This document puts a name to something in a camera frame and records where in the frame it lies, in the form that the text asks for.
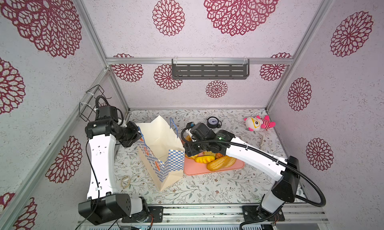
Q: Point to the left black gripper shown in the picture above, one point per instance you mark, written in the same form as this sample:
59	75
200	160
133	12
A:
136	136

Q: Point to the black wire wall rack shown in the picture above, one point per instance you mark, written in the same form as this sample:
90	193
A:
87	108

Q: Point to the blue checkered paper bag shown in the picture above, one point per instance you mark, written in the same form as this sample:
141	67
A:
161	151

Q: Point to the round yellow tart bread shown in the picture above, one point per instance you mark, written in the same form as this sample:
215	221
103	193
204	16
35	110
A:
191	157

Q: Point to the pink plastic tray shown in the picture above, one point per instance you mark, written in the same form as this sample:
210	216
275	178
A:
192	168

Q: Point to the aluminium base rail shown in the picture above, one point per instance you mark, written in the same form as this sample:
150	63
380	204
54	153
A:
223	216

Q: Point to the yellow twisted bread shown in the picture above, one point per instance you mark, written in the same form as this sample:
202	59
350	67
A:
205	159

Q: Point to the grey wall shelf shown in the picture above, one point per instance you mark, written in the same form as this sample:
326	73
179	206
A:
198	71

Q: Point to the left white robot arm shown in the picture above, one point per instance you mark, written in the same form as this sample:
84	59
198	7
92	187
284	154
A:
104	203

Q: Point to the beige rubber band loop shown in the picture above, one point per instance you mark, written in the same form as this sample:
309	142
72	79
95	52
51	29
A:
125	182

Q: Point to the brown croissant bread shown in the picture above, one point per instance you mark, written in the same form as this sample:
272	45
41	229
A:
218	155

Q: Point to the pink white plush toy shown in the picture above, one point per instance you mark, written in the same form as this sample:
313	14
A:
258	123

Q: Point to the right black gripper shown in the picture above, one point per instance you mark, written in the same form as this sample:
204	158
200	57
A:
189	148

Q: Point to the long baguette bread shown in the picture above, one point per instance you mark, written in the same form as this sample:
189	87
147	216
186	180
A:
221	163

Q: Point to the black alarm clock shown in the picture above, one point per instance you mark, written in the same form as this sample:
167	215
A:
213	123

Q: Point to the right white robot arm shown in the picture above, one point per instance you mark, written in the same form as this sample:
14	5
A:
226	148

